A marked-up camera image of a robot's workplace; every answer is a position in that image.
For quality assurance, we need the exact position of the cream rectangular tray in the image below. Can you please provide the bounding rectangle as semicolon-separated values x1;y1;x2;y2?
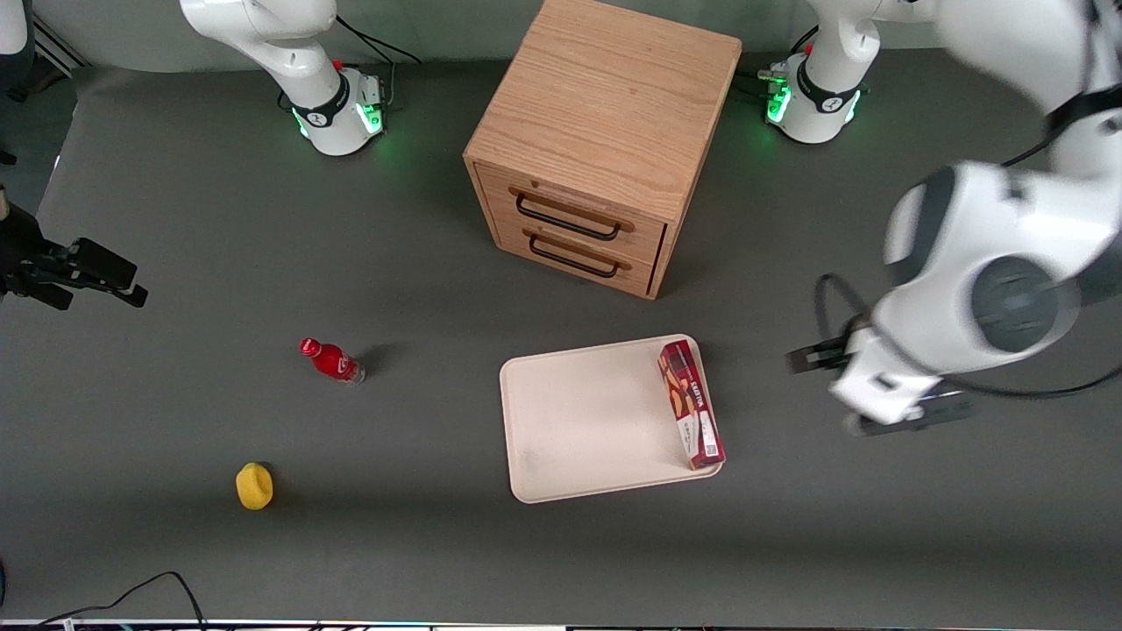
500;334;725;505

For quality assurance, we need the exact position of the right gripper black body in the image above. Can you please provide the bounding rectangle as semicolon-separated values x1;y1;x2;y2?
0;187;80;292

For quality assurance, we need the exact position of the black base cable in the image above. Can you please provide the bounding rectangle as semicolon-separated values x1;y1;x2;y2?
336;13;423;67

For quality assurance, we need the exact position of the small red soda bottle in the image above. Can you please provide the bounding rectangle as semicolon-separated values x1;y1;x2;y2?
300;337;366;385

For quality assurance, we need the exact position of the yellow sponge toy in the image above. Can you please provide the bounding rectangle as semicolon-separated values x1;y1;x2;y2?
235;462;274;511

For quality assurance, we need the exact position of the red cookie box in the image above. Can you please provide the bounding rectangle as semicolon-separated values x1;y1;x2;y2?
658;339;727;471

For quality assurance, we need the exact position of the wooden drawer cabinet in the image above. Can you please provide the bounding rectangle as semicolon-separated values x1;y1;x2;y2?
463;0;743;301

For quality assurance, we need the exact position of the long black cable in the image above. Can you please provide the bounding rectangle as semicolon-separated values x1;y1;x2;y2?
33;571;208;631

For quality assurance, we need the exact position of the wooden drawer front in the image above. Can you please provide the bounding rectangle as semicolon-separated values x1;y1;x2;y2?
491;217;660;296
476;162;669;264

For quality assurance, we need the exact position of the black drawer handle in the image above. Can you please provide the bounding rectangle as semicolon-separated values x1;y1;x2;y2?
515;193;626;243
528;232;622;280

